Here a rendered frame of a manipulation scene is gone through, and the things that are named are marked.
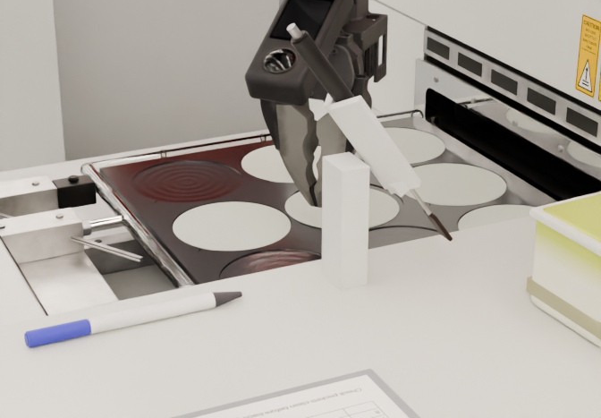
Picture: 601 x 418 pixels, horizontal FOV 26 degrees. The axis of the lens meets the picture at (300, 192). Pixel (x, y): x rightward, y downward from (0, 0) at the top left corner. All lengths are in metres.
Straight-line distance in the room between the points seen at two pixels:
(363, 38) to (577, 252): 0.31
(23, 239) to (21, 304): 0.24
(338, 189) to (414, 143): 0.47
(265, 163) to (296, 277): 0.38
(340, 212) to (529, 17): 0.47
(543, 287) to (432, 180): 0.39
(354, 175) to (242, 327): 0.12
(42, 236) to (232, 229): 0.16
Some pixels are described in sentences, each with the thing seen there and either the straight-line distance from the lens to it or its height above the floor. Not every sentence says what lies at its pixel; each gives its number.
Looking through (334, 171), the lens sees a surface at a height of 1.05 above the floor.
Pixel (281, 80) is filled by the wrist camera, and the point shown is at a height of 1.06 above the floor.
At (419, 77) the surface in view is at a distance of 1.41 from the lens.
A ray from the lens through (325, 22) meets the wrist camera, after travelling 0.98.
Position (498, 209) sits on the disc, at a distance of 1.15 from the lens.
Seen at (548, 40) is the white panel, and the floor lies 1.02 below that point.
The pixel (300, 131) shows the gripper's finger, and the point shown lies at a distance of 1.05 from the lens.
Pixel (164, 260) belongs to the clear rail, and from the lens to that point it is 1.04.
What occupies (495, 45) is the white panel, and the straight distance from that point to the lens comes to 1.30.
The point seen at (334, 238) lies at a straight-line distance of 0.85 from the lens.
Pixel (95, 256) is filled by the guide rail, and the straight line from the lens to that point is 1.20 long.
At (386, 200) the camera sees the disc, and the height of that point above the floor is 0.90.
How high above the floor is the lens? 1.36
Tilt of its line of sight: 23 degrees down
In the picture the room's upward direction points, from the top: straight up
